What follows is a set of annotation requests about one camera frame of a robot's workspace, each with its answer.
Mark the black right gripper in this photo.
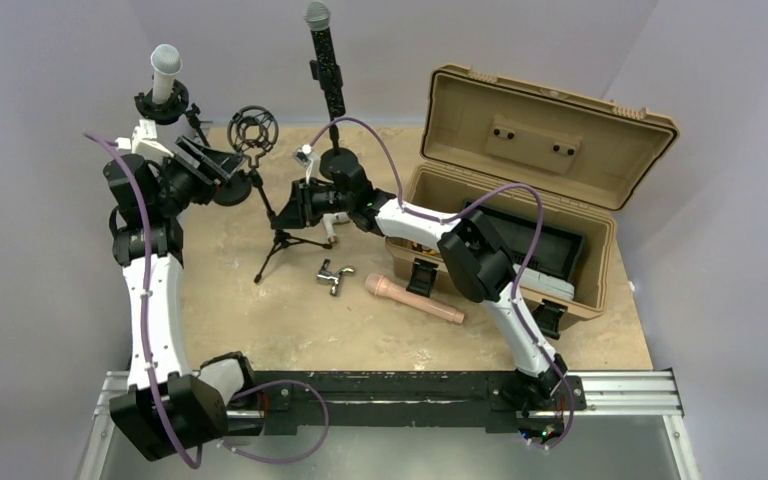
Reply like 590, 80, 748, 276
275, 177, 355, 229

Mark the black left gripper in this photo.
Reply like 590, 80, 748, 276
155, 137, 244, 217

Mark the white plastic faucet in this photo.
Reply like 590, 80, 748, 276
322, 212, 350, 246

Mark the black tripod microphone stand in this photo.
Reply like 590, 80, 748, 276
226, 105, 334, 285

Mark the white silver microphone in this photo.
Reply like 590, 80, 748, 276
150, 44, 182, 105

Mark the pink rose-gold microphone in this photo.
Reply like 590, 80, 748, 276
364, 273, 466, 324

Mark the black speckled microphone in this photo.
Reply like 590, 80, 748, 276
304, 1, 346, 118

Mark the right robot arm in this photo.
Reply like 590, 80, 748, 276
271, 163, 567, 407

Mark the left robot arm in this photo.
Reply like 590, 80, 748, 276
87, 134, 258, 469

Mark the black round-base stand left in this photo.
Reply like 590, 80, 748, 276
134, 80, 252, 214

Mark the black round-base stand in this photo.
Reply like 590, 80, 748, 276
309, 60, 361, 183
134, 80, 252, 214

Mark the black round-base stand centre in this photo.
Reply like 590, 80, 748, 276
309, 60, 361, 183

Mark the chrome metal faucet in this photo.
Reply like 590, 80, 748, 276
316, 258, 356, 297

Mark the yellow black tool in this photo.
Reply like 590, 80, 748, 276
410, 242, 438, 256

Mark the tan plastic tool case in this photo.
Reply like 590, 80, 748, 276
403, 64, 680, 339

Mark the grey device in case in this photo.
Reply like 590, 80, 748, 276
519, 268, 575, 301

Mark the black tray in case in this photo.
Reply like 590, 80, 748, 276
477, 204, 586, 282

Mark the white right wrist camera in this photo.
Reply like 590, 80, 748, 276
292, 144, 320, 184

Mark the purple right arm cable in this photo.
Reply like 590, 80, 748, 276
307, 117, 577, 452

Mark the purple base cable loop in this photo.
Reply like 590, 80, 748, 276
218, 379, 331, 466

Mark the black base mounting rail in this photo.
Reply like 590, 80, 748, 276
228, 371, 587, 440

